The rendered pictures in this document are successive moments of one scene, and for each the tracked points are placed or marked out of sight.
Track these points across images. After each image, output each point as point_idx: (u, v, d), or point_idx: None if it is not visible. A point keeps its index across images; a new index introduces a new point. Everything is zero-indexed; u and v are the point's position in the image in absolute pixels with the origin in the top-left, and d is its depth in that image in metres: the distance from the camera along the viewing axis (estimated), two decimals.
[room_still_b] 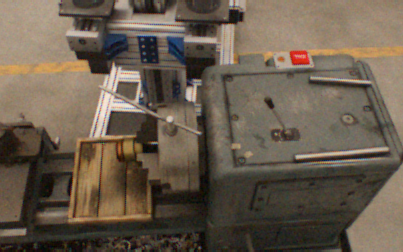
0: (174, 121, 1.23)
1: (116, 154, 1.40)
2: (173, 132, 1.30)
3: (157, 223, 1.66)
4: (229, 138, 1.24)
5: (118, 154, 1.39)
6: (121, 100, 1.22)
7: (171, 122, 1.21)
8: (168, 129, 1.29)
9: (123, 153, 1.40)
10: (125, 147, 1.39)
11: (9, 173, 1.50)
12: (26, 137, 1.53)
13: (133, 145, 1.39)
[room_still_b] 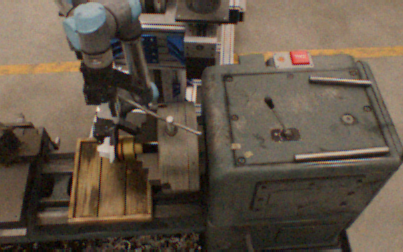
0: (174, 121, 1.23)
1: (116, 154, 1.40)
2: (173, 132, 1.30)
3: (157, 223, 1.66)
4: (229, 138, 1.24)
5: (118, 154, 1.39)
6: (121, 100, 1.22)
7: (171, 122, 1.21)
8: (168, 129, 1.29)
9: (123, 153, 1.40)
10: (125, 147, 1.39)
11: (9, 173, 1.50)
12: (26, 137, 1.53)
13: (133, 145, 1.39)
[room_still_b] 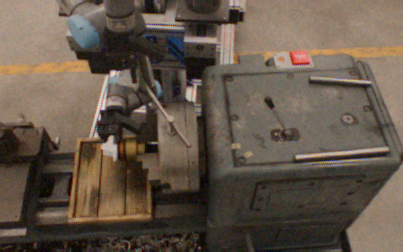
0: (174, 123, 1.23)
1: (118, 153, 1.39)
2: (172, 133, 1.30)
3: (157, 223, 1.66)
4: (229, 138, 1.24)
5: (120, 153, 1.39)
6: (139, 80, 1.25)
7: (170, 122, 1.21)
8: None
9: (125, 152, 1.39)
10: (128, 146, 1.39)
11: (9, 173, 1.50)
12: (26, 137, 1.53)
13: (136, 145, 1.39)
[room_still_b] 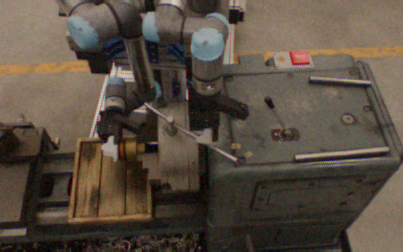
0: (166, 120, 1.23)
1: (118, 152, 1.39)
2: (170, 129, 1.30)
3: (157, 223, 1.66)
4: (229, 138, 1.24)
5: (120, 152, 1.39)
6: (215, 145, 1.17)
7: (169, 116, 1.22)
8: (174, 131, 1.29)
9: (125, 151, 1.39)
10: (127, 145, 1.39)
11: (9, 173, 1.50)
12: (26, 137, 1.53)
13: (136, 144, 1.40)
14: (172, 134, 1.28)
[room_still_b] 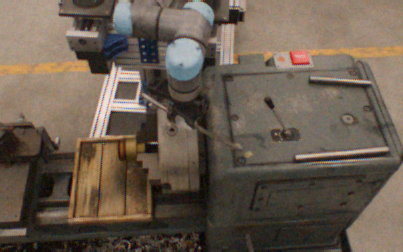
0: (165, 111, 1.16)
1: (118, 152, 1.39)
2: (170, 129, 1.30)
3: (157, 223, 1.66)
4: (229, 138, 1.24)
5: (120, 152, 1.39)
6: (218, 135, 1.11)
7: (168, 106, 1.15)
8: (174, 131, 1.29)
9: (125, 151, 1.39)
10: (127, 145, 1.39)
11: (9, 173, 1.50)
12: (26, 137, 1.53)
13: (136, 144, 1.40)
14: (172, 134, 1.28)
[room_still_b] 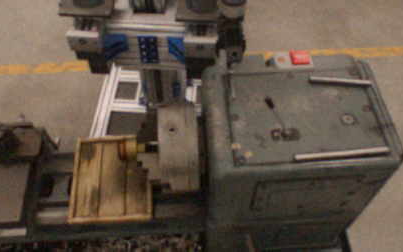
0: (232, 76, 1.26)
1: (118, 152, 1.39)
2: (170, 129, 1.30)
3: (157, 223, 1.66)
4: (229, 138, 1.24)
5: (120, 152, 1.39)
6: None
7: (228, 72, 1.25)
8: (174, 131, 1.29)
9: (125, 151, 1.39)
10: (127, 145, 1.39)
11: (9, 173, 1.50)
12: (26, 137, 1.53)
13: (136, 144, 1.40)
14: (172, 134, 1.28)
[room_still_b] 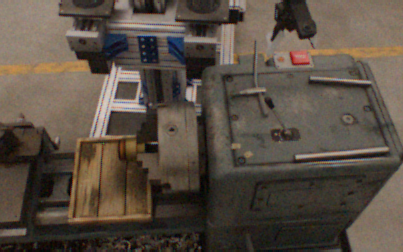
0: (259, 94, 1.34)
1: (118, 152, 1.39)
2: (170, 129, 1.30)
3: (157, 223, 1.66)
4: (229, 138, 1.24)
5: (120, 152, 1.39)
6: (256, 55, 1.43)
7: (264, 90, 1.33)
8: (174, 131, 1.29)
9: (125, 151, 1.39)
10: (127, 145, 1.39)
11: (9, 173, 1.50)
12: (26, 137, 1.53)
13: (136, 144, 1.40)
14: (172, 134, 1.28)
